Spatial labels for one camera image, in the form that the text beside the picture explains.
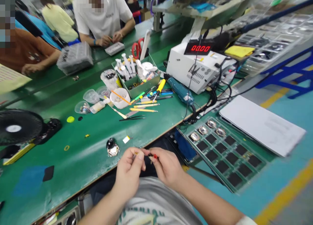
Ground green tray of black parts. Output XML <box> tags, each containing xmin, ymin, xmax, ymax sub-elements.
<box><xmin>185</xmin><ymin>116</ymin><xmax>267</xmax><ymax>194</ymax></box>

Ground white flat strip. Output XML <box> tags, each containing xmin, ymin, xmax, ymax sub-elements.
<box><xmin>139</xmin><ymin>29</ymin><xmax>150</xmax><ymax>62</ymax></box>

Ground black desk fan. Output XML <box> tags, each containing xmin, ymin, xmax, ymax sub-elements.
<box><xmin>0</xmin><ymin>109</ymin><xmax>63</xmax><ymax>147</ymax></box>

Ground stacks of clear plastic trays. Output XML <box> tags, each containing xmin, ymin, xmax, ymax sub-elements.
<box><xmin>233</xmin><ymin>4</ymin><xmax>313</xmax><ymax>77</ymax></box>

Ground black square pad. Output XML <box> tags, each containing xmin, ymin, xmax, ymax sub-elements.
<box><xmin>42</xmin><ymin>165</ymin><xmax>55</xmax><ymax>182</ymax></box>

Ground clear plastic cup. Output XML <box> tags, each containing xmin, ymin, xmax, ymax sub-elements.
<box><xmin>96</xmin><ymin>86</ymin><xmax>112</xmax><ymax>100</ymax></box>
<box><xmin>82</xmin><ymin>89</ymin><xmax>101</xmax><ymax>105</ymax></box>
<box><xmin>74</xmin><ymin>100</ymin><xmax>92</xmax><ymax>115</ymax></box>

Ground cardboard box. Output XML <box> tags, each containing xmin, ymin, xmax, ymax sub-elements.
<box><xmin>140</xmin><ymin>7</ymin><xmax>153</xmax><ymax>22</ymax></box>

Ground small white squeeze bottle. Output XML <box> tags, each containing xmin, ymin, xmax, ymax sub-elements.
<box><xmin>89</xmin><ymin>98</ymin><xmax>111</xmax><ymax>113</ymax></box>

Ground blue electric hand tool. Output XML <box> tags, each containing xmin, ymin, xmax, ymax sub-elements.
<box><xmin>163</xmin><ymin>73</ymin><xmax>195</xmax><ymax>105</ymax></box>

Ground person's body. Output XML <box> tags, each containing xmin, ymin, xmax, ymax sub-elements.
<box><xmin>115</xmin><ymin>176</ymin><xmax>204</xmax><ymax>225</ymax></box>

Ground yellow cloth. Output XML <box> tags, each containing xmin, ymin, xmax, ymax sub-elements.
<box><xmin>224</xmin><ymin>45</ymin><xmax>255</xmax><ymax>58</ymax></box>

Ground person's right hand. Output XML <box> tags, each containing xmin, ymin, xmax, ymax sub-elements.
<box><xmin>147</xmin><ymin>147</ymin><xmax>188</xmax><ymax>190</ymax></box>

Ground grey bag of parts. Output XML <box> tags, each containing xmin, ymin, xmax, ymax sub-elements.
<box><xmin>56</xmin><ymin>41</ymin><xmax>94</xmax><ymax>76</ymax></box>

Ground pale yellow paper sheet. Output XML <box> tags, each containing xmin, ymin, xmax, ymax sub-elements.
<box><xmin>0</xmin><ymin>63</ymin><xmax>33</xmax><ymax>95</ymax></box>

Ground black red-digit display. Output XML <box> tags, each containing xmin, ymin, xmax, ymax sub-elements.
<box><xmin>184</xmin><ymin>39</ymin><xmax>215</xmax><ymax>56</ymax></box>

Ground white plastic cup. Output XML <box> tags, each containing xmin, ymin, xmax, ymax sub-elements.
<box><xmin>110</xmin><ymin>88</ymin><xmax>131</xmax><ymax>110</ymax></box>

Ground green organiser box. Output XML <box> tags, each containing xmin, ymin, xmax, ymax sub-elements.
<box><xmin>112</xmin><ymin>53</ymin><xmax>161</xmax><ymax>99</ymax></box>

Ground metal tray of parts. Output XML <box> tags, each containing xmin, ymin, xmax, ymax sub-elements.
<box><xmin>31</xmin><ymin>205</ymin><xmax>82</xmax><ymax>225</ymax></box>

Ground blue pipe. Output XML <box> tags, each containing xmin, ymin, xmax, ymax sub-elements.
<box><xmin>240</xmin><ymin>0</ymin><xmax>313</xmax><ymax>34</ymax></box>

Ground green marker pen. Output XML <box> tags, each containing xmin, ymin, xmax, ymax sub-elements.
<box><xmin>129</xmin><ymin>91</ymin><xmax>146</xmax><ymax>105</ymax></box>

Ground yellow-handled screwdriver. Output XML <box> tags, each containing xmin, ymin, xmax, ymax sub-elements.
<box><xmin>152</xmin><ymin>79</ymin><xmax>167</xmax><ymax>103</ymax></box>

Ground bundle of black cables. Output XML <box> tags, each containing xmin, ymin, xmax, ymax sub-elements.
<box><xmin>183</xmin><ymin>27</ymin><xmax>239</xmax><ymax>125</ymax></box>

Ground silver black watch body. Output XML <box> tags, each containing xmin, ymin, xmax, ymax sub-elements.
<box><xmin>106</xmin><ymin>138</ymin><xmax>121</xmax><ymax>158</ymax></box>

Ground orange thin stick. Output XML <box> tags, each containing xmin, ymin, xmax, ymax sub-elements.
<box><xmin>111</xmin><ymin>90</ymin><xmax>132</xmax><ymax>106</ymax></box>

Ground red-handled scissors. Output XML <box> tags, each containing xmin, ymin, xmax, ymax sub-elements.
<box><xmin>131</xmin><ymin>37</ymin><xmax>145</xmax><ymax>60</ymax></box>

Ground person's left hand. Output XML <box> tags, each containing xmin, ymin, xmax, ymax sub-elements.
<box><xmin>115</xmin><ymin>147</ymin><xmax>147</xmax><ymax>187</ymax></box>

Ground black tweezers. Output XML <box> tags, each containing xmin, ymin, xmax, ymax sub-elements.
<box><xmin>119</xmin><ymin>115</ymin><xmax>146</xmax><ymax>122</ymax></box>

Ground tall cup of swabs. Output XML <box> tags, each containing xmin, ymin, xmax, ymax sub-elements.
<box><xmin>100</xmin><ymin>68</ymin><xmax>119</xmax><ymax>91</ymax></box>

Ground cream plastic spudger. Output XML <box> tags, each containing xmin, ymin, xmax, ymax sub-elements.
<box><xmin>111</xmin><ymin>107</ymin><xmax>128</xmax><ymax>120</ymax></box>

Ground white overhead shelf stand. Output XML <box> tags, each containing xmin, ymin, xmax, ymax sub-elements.
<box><xmin>151</xmin><ymin>0</ymin><xmax>266</xmax><ymax>33</ymax></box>

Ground white parts tray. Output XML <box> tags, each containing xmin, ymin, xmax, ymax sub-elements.
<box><xmin>104</xmin><ymin>42</ymin><xmax>126</xmax><ymax>56</ymax></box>

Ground group of white syringes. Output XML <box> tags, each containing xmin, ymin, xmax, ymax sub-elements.
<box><xmin>114</xmin><ymin>52</ymin><xmax>143</xmax><ymax>82</ymax></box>

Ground blue metal frame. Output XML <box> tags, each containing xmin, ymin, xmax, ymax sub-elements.
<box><xmin>255</xmin><ymin>46</ymin><xmax>313</xmax><ymax>100</ymax></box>

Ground blue bag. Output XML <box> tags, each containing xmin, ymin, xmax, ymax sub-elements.
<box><xmin>174</xmin><ymin>129</ymin><xmax>197</xmax><ymax>162</ymax></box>

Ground stack of white paper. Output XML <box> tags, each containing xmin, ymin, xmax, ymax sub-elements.
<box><xmin>218</xmin><ymin>95</ymin><xmax>307</xmax><ymax>158</ymax></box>

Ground white power supply box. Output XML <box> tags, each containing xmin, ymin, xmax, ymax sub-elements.
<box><xmin>166</xmin><ymin>42</ymin><xmax>237</xmax><ymax>95</ymax></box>

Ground yellow black flat box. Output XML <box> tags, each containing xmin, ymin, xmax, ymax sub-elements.
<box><xmin>2</xmin><ymin>141</ymin><xmax>37</xmax><ymax>166</ymax></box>

